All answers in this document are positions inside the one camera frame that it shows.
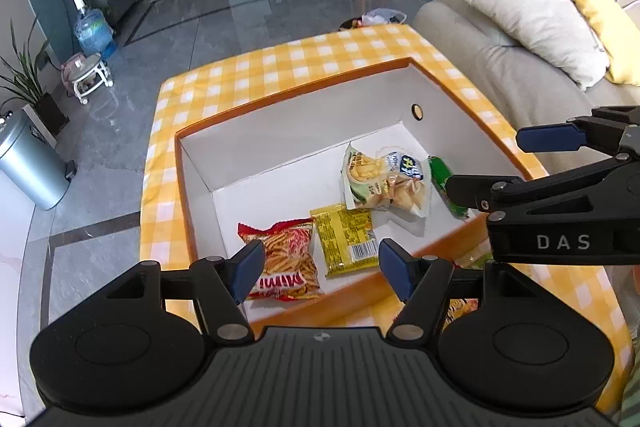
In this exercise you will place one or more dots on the orange cardboard box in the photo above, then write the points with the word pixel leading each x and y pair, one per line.
pixel 280 157

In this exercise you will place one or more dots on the green yellow snack bag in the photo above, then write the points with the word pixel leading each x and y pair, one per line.
pixel 365 180

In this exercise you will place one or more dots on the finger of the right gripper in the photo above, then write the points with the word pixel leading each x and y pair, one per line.
pixel 551 138
pixel 476 191

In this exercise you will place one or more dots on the large red snack bag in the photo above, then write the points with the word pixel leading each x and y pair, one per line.
pixel 459 308

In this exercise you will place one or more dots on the beige sofa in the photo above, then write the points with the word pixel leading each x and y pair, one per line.
pixel 525 89

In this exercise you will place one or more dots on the silver trash can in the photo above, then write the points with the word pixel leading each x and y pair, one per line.
pixel 32 164

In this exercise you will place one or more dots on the green snack packet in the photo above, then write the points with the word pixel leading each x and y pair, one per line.
pixel 440 173

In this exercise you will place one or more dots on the white blue chips bag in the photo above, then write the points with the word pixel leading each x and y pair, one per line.
pixel 403 183

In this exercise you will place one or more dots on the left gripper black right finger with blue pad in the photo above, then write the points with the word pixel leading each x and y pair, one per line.
pixel 421 284

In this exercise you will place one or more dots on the red fries snack bag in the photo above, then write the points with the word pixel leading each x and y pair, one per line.
pixel 289 272

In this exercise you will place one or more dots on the yellow snack packet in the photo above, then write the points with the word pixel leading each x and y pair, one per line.
pixel 347 239

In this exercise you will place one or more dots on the cream pillow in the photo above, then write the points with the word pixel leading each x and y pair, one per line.
pixel 555 31

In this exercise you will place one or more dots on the white rolling stool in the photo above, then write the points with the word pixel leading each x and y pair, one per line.
pixel 82 75

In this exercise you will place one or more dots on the blue water jug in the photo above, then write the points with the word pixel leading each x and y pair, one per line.
pixel 94 34

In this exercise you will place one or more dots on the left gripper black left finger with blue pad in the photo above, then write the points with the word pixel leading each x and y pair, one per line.
pixel 220 286

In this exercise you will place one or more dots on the yellow pillow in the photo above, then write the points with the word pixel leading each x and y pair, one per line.
pixel 619 36

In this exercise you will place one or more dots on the yellow checkered tablecloth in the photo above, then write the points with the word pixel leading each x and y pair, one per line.
pixel 217 87

